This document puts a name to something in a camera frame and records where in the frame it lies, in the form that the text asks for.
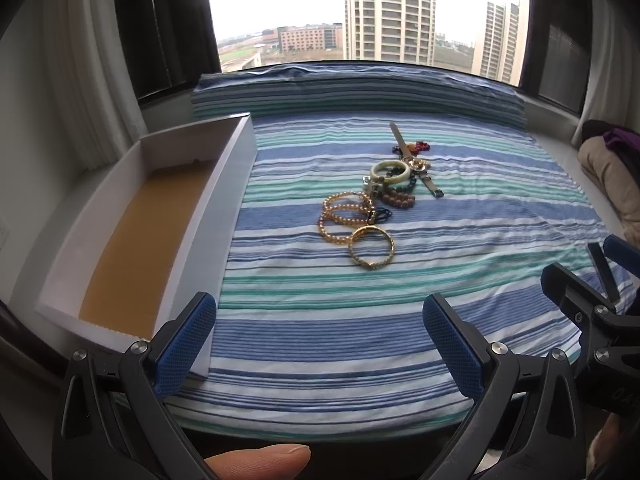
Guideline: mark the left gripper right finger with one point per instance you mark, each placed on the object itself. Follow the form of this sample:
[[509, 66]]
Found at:
[[524, 422]]

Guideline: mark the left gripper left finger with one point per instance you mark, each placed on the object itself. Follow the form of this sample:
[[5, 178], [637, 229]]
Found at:
[[113, 422]]

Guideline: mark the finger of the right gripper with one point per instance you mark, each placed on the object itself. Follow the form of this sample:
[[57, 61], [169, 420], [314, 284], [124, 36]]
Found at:
[[619, 251], [573, 296]]

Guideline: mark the tan strap wristwatch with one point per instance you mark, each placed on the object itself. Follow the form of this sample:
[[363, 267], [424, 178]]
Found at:
[[418, 165]]

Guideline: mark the pale jade bangle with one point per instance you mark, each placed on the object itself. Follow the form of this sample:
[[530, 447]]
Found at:
[[390, 171]]

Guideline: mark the gold woven bangle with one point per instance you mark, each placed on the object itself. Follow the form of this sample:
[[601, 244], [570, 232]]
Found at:
[[371, 247]]

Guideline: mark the person's right hand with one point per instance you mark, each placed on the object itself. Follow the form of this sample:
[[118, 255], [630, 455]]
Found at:
[[604, 443]]

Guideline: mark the person's left hand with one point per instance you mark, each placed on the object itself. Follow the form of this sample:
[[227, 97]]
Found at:
[[274, 462]]

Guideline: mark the white curtain right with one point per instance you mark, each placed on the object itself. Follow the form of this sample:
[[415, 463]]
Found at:
[[613, 84]]

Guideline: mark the white curtain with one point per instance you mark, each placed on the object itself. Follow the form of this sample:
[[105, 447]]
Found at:
[[90, 80], [613, 84]]

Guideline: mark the white cardboard tray box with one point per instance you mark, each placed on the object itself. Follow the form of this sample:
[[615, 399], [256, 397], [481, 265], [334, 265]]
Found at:
[[157, 230]]

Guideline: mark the blue green striped bedsheet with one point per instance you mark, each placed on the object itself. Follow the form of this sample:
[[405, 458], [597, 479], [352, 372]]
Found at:
[[309, 346]]

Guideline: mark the striped pillow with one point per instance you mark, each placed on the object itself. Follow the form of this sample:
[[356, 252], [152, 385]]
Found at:
[[356, 87]]

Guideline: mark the white curtain left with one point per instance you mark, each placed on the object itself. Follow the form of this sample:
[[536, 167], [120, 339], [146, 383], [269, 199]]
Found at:
[[90, 80]]

